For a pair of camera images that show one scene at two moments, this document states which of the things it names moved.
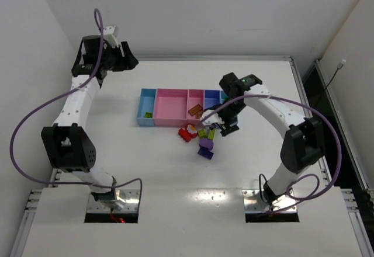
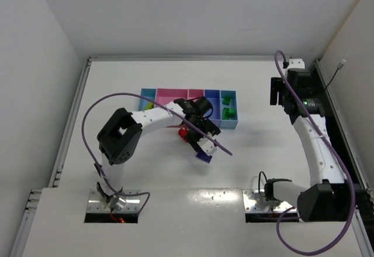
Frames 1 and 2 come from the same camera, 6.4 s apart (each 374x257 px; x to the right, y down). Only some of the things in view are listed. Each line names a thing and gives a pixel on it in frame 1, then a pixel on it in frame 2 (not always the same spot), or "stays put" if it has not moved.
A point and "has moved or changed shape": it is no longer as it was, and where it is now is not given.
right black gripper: [228, 124] → [276, 90]
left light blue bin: [145, 104] stays put
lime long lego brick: [211, 134] has moved or changed shape
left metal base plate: [131, 196] stays put
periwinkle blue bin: [211, 97] stays put
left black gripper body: [123, 57] → [196, 134]
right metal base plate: [253, 202] stays put
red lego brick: [184, 135] stays put
